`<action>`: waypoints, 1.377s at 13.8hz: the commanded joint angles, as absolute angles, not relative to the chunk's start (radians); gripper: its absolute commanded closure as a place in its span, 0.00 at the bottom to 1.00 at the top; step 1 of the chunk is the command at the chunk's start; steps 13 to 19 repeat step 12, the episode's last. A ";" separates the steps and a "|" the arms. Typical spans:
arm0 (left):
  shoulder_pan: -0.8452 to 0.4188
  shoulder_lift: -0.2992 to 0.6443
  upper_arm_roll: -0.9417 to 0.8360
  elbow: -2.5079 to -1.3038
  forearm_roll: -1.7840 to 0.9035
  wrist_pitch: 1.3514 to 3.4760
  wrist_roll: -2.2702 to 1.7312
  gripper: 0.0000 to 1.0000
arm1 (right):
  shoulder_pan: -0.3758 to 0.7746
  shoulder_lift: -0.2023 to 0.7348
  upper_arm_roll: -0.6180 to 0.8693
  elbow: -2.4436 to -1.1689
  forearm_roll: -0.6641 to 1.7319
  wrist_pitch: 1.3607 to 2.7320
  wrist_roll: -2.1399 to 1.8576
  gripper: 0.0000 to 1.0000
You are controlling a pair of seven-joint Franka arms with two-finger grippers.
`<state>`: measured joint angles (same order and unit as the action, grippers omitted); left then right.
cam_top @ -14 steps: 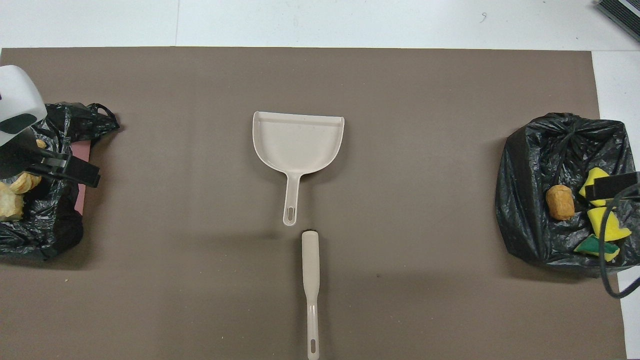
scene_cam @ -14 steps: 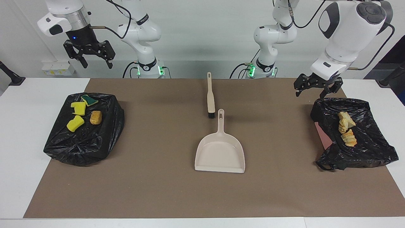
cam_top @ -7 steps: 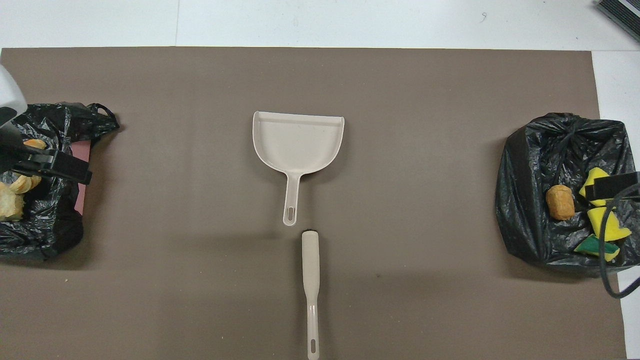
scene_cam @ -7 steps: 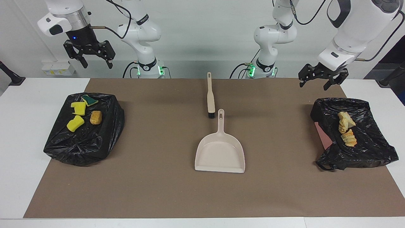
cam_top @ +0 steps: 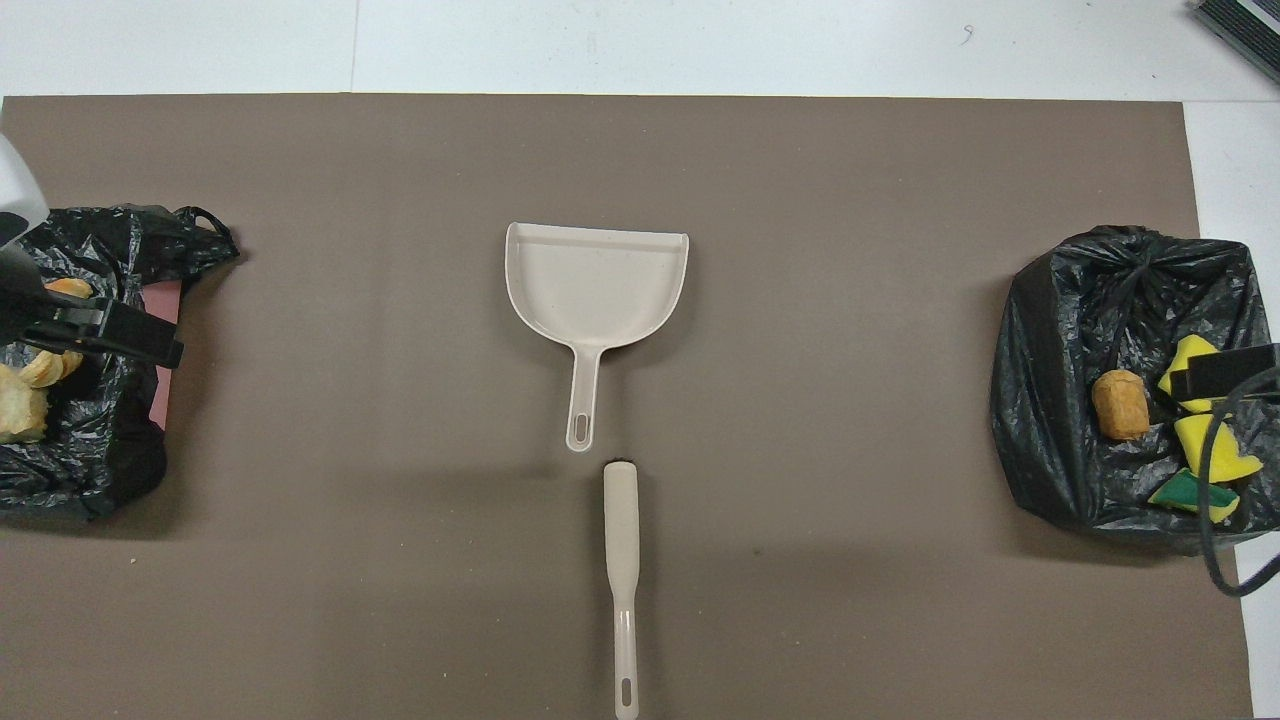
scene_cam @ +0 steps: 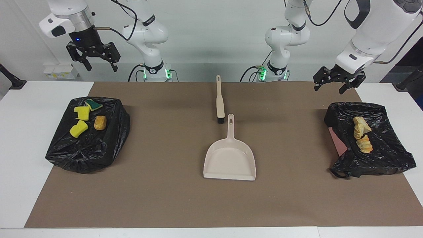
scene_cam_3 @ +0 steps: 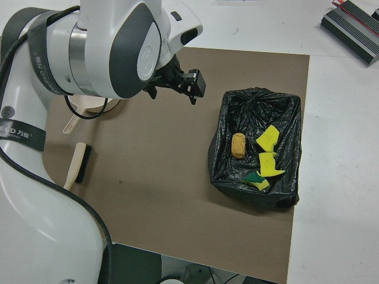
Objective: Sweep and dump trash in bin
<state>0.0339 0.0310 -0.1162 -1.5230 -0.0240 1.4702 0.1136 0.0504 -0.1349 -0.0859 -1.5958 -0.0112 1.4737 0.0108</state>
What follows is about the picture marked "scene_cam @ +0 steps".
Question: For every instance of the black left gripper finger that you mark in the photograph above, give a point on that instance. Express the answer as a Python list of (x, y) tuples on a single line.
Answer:
[(350, 86), (320, 79)]

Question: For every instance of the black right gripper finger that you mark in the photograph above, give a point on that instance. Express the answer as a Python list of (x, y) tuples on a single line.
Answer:
[(86, 63), (113, 64)]

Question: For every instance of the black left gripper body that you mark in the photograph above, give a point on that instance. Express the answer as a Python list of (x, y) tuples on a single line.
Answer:
[(343, 76)]

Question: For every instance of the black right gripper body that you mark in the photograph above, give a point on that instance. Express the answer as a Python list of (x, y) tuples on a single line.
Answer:
[(89, 44)]

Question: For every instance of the pale stone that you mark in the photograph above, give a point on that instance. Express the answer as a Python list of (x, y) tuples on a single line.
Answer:
[(360, 124), (365, 144), (358, 134)]

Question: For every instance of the yellow sponge piece green backing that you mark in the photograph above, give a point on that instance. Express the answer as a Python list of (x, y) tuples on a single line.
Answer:
[(94, 105)]

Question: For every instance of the orange-brown sponge chunk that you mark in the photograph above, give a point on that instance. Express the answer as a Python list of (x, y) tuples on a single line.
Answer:
[(99, 123)]

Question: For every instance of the beige hand brush black bristles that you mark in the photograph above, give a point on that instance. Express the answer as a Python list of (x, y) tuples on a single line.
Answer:
[(220, 102)]

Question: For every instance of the beige plastic dustpan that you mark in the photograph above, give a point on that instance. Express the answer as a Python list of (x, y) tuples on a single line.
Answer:
[(229, 162)]

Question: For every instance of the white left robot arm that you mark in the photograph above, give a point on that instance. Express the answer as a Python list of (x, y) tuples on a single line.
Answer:
[(370, 33)]

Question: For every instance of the black trash bag pink box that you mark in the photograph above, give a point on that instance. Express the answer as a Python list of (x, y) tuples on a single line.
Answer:
[(380, 158)]

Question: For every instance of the black trash bag bin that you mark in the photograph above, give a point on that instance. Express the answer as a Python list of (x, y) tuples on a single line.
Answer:
[(89, 152)]

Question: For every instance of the white socket box yellow label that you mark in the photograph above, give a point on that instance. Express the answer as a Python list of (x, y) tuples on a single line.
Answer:
[(61, 71)]

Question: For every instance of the pink box under bag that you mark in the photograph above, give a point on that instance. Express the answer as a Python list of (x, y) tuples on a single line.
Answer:
[(337, 142)]

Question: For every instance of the dark partition panel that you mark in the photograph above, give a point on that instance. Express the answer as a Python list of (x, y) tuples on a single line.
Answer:
[(414, 61)]

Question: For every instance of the large brown table mat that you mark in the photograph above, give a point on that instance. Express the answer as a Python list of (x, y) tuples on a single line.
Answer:
[(165, 198)]

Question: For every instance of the black mount stand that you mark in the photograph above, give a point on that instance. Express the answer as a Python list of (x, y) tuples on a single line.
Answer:
[(404, 83), (13, 81)]

